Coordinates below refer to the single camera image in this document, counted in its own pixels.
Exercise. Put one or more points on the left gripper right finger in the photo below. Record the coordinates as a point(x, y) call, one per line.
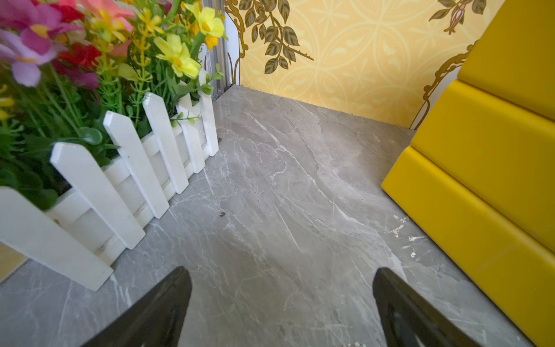
point(408, 319)

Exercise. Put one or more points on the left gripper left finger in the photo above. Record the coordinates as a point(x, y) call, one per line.
point(156, 319)

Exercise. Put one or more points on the yellow three-drawer cabinet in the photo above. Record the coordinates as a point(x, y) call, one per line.
point(478, 176)

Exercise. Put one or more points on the flowers in white fence planter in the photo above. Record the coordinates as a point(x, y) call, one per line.
point(106, 112)

